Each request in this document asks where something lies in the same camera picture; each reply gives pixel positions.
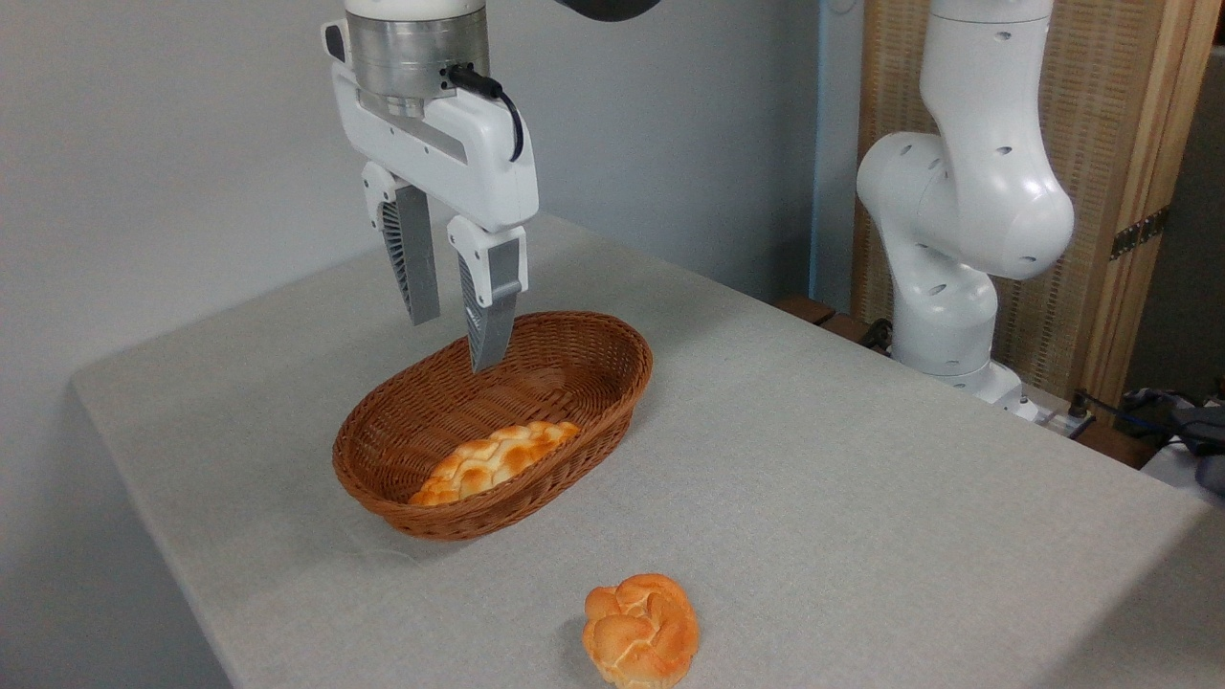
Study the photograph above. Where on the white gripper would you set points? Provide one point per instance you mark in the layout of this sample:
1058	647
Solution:
459	153

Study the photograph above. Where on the long braided bread loaf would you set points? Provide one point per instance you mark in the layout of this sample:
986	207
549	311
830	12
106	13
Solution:
488	459

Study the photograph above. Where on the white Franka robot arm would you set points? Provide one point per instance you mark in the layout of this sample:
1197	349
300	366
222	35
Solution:
967	191

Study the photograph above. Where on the round knotted bread roll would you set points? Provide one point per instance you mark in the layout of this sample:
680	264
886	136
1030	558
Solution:
641	632

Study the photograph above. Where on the brown oval wicker basket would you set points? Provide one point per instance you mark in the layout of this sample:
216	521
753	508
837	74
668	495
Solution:
574	383

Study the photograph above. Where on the dark metal screen hinge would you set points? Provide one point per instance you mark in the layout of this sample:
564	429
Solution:
1139	233

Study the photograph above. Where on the dark grey device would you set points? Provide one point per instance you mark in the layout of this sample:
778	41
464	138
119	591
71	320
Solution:
1208	435

